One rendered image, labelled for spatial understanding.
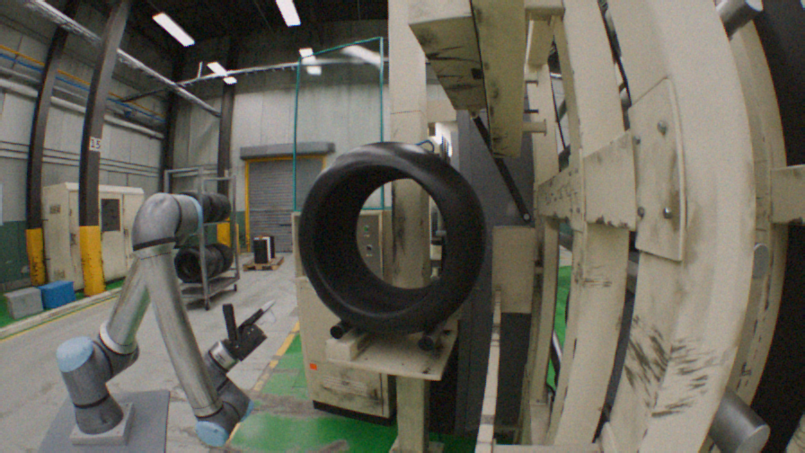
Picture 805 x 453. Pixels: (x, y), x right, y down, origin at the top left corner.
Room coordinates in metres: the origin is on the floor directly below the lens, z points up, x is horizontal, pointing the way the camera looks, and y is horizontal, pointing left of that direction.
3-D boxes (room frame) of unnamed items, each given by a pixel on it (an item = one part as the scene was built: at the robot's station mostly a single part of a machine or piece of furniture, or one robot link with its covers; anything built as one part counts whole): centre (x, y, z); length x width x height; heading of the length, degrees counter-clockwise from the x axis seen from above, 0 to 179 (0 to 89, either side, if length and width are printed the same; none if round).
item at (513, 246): (1.11, -0.41, 1.05); 0.20 x 0.15 x 0.30; 162
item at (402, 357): (1.01, 0.02, 0.80); 0.37 x 0.36 x 0.02; 72
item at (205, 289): (4.05, 2.98, 0.96); 1.36 x 0.71 x 1.92; 5
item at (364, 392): (1.79, 0.30, 0.63); 0.56 x 0.41 x 1.27; 72
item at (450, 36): (0.80, -0.22, 1.71); 0.61 x 0.25 x 0.15; 162
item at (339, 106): (1.63, 0.35, 1.74); 0.55 x 0.02 x 0.95; 72
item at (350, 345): (1.06, 0.16, 0.83); 0.36 x 0.09 x 0.06; 162
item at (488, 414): (0.69, -0.22, 0.65); 0.90 x 0.02 x 0.70; 162
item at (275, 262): (7.03, 3.37, 0.38); 1.20 x 0.80 x 0.76; 13
